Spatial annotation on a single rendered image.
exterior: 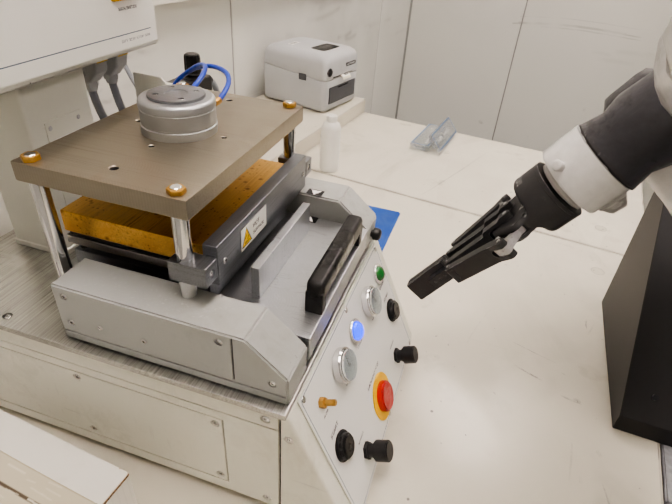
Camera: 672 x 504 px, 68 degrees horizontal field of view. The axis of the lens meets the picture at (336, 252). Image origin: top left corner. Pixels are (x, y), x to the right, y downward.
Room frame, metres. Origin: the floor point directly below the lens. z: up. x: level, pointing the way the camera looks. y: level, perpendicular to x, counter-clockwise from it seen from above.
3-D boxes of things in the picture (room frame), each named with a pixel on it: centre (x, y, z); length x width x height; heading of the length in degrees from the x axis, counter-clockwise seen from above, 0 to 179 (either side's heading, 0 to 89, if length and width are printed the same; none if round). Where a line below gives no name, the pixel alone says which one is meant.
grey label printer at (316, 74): (1.64, 0.12, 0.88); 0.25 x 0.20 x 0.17; 61
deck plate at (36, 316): (0.52, 0.21, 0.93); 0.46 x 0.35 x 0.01; 75
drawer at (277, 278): (0.50, 0.13, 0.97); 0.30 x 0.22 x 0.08; 75
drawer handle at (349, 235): (0.46, 0.00, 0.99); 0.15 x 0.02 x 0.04; 165
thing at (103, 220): (0.52, 0.17, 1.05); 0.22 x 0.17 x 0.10; 165
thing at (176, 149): (0.54, 0.20, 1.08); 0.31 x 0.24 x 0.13; 165
